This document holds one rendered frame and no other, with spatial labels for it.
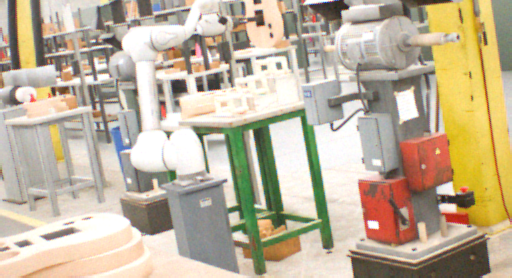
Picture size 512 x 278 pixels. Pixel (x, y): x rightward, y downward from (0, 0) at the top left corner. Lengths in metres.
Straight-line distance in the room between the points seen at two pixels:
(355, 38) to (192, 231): 1.27
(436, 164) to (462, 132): 1.10
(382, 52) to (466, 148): 1.34
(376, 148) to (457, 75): 1.18
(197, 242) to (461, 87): 1.81
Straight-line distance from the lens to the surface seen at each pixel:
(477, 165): 5.36
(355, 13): 4.40
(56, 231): 2.53
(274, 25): 5.28
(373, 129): 4.26
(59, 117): 8.19
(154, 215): 6.73
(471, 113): 5.29
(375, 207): 4.36
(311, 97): 4.33
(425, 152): 4.25
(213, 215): 4.61
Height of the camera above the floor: 1.54
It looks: 8 degrees down
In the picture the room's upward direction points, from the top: 10 degrees counter-clockwise
